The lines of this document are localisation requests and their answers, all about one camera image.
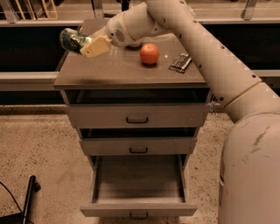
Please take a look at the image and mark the grey drawer cabinet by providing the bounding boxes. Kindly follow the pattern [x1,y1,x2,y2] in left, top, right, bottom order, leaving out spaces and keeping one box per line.
[52,17,217,161]

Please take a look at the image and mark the bottom grey drawer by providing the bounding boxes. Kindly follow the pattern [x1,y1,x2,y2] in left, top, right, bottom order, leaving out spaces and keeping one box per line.
[80,155,197,219]

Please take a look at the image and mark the metal guard rail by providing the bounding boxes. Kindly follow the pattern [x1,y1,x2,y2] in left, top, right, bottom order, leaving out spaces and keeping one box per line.
[0,69,280,92]

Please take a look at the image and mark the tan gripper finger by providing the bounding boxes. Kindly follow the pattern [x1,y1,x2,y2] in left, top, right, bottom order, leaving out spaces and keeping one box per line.
[80,36,111,58]

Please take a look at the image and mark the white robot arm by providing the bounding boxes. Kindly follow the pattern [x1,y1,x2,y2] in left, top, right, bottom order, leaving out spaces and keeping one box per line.
[80,0,280,224]

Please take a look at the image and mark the black stand leg left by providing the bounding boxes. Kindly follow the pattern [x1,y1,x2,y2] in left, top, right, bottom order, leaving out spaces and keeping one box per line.
[0,175,41,224]

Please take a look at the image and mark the middle grey drawer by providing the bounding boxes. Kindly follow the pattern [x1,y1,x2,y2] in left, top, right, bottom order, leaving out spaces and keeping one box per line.
[80,127,197,156]

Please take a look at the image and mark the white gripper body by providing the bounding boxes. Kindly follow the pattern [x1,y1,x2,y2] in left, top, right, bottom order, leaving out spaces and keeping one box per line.
[93,12,133,47]

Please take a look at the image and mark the grey drawer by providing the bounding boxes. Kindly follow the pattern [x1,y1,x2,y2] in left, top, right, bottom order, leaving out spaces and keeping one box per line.
[66,87,208,128]
[80,155,197,219]
[80,127,197,156]

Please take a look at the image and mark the green soda can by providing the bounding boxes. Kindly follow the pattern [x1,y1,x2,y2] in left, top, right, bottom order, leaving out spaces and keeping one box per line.
[59,28,92,54]

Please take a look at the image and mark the dark snack bar wrapper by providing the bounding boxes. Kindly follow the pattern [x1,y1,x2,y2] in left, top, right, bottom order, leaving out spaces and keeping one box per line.
[169,53,192,74]

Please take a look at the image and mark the wooden rack in background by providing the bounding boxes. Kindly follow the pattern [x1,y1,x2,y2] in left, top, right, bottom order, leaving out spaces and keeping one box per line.
[5,0,59,20]

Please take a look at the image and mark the top grey drawer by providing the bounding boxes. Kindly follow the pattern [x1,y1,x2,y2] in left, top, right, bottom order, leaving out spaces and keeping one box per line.
[66,87,208,128]

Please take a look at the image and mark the red apple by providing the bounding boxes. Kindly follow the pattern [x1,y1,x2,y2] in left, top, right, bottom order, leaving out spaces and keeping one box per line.
[140,43,160,65]

